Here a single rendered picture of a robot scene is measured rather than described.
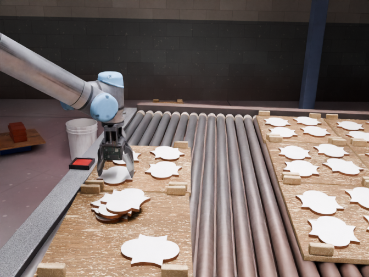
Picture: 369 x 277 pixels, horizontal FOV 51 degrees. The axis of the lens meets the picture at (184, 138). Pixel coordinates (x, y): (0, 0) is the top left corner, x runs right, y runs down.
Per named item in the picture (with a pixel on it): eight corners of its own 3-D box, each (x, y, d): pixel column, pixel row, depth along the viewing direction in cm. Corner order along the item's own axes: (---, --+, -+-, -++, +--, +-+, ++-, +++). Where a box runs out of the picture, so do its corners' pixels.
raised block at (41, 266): (37, 278, 85) (35, 267, 84) (40, 272, 86) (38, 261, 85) (65, 278, 85) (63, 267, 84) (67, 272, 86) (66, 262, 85)
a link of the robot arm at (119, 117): (102, 104, 126) (127, 105, 126) (102, 117, 128) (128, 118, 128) (97, 111, 119) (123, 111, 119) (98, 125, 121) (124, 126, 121)
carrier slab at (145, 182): (81, 193, 125) (81, 189, 124) (107, 148, 164) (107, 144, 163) (190, 196, 125) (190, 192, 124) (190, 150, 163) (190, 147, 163)
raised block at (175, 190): (166, 195, 122) (166, 187, 121) (166, 192, 124) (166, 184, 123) (185, 195, 122) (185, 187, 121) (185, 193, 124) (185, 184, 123)
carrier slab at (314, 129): (263, 143, 174) (264, 134, 172) (256, 117, 212) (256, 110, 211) (344, 147, 171) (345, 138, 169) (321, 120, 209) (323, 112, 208)
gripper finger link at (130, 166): (129, 184, 128) (116, 161, 125) (132, 176, 134) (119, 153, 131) (138, 181, 128) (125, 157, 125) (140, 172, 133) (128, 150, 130)
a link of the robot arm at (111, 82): (90, 72, 119) (116, 69, 124) (93, 106, 123) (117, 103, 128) (101, 77, 113) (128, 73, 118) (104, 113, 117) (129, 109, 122)
